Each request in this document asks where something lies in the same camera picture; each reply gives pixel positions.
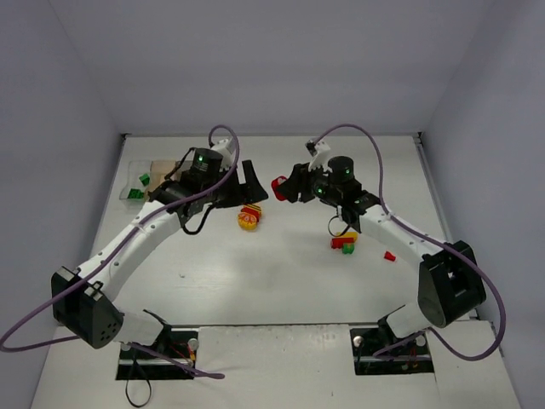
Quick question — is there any red flower print lego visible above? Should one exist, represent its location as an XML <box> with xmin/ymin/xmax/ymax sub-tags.
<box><xmin>271</xmin><ymin>176</ymin><xmax>287</xmax><ymax>201</ymax></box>

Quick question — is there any small green lego brick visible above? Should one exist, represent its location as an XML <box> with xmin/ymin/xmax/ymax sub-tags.
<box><xmin>139</xmin><ymin>173</ymin><xmax>151</xmax><ymax>187</ymax></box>

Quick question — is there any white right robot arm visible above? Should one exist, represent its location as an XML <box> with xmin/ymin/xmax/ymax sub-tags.
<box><xmin>276</xmin><ymin>156</ymin><xmax>486</xmax><ymax>339</ymax></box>

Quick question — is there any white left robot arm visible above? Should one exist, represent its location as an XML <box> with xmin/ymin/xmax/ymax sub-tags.
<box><xmin>51</xmin><ymin>147</ymin><xmax>268</xmax><ymax>349</ymax></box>

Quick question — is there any yellow striped curved lego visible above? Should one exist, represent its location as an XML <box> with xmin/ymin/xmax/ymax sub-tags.
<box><xmin>242</xmin><ymin>204</ymin><xmax>262</xmax><ymax>216</ymax></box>

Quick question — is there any red curved lego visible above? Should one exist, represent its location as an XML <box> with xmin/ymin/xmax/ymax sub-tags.
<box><xmin>240</xmin><ymin>208</ymin><xmax>262</xmax><ymax>222</ymax></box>

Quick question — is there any yellow butterfly print lego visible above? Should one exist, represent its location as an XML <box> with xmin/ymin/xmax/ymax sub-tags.
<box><xmin>238</xmin><ymin>212</ymin><xmax>259</xmax><ymax>231</ymax></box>

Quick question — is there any tan plastic container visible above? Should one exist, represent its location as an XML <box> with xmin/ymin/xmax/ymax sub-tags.
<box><xmin>145</xmin><ymin>159</ymin><xmax>177</xmax><ymax>199</ymax></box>

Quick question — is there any red long lego brick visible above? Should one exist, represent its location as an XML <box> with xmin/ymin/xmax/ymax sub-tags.
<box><xmin>330</xmin><ymin>237</ymin><xmax>349</xmax><ymax>250</ymax></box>

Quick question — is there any clear plastic container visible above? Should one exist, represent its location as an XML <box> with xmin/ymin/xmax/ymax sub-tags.
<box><xmin>119</xmin><ymin>160</ymin><xmax>152</xmax><ymax>210</ymax></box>

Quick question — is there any yellow long lego brick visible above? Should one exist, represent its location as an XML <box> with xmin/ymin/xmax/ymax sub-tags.
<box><xmin>335</xmin><ymin>232</ymin><xmax>359</xmax><ymax>243</ymax></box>

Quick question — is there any green lego in container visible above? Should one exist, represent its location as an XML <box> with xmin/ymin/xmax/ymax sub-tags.
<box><xmin>127</xmin><ymin>188</ymin><xmax>145</xmax><ymax>200</ymax></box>

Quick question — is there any green number two lego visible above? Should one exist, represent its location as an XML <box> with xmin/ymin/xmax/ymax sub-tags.
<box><xmin>341</xmin><ymin>243</ymin><xmax>355</xmax><ymax>254</ymax></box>

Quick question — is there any small red lego piece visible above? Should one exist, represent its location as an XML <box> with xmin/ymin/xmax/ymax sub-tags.
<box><xmin>384</xmin><ymin>251</ymin><xmax>397</xmax><ymax>262</ymax></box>

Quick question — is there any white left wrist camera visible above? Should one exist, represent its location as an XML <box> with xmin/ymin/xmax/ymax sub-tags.
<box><xmin>211</xmin><ymin>138</ymin><xmax>236</xmax><ymax>168</ymax></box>

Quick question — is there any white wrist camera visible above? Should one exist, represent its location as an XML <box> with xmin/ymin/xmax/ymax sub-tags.
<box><xmin>211</xmin><ymin>138</ymin><xmax>236</xmax><ymax>168</ymax></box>
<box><xmin>306</xmin><ymin>140</ymin><xmax>330</xmax><ymax>172</ymax></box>

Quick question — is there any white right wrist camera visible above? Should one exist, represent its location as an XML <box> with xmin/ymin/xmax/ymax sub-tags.
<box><xmin>306</xmin><ymin>140</ymin><xmax>330</xmax><ymax>172</ymax></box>

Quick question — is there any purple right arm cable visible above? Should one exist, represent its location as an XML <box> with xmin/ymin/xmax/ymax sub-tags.
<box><xmin>314</xmin><ymin>124</ymin><xmax>508</xmax><ymax>362</ymax></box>

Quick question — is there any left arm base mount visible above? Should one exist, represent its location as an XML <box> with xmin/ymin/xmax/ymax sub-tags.
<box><xmin>115</xmin><ymin>328</ymin><xmax>199</xmax><ymax>381</ymax></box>

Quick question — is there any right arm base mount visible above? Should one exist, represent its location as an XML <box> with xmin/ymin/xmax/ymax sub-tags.
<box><xmin>349</xmin><ymin>327</ymin><xmax>434</xmax><ymax>376</ymax></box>

